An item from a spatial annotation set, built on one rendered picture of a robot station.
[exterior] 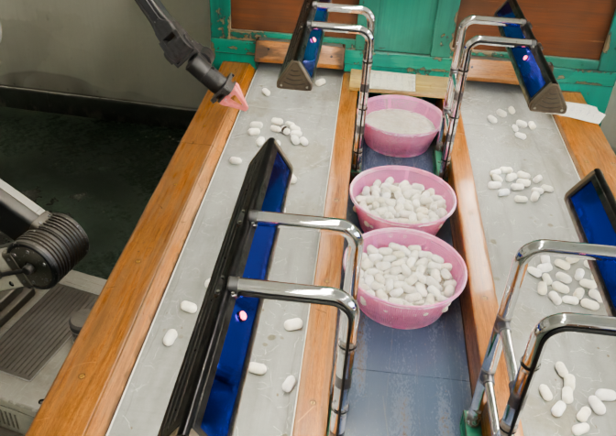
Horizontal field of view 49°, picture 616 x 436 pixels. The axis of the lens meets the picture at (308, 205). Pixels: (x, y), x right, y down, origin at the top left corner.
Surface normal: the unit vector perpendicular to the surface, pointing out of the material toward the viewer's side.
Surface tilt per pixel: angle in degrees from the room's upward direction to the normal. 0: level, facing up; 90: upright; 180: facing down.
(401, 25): 90
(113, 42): 90
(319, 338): 0
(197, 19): 90
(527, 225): 0
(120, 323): 0
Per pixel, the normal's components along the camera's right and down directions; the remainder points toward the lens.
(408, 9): -0.10, 0.56
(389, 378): 0.05, -0.82
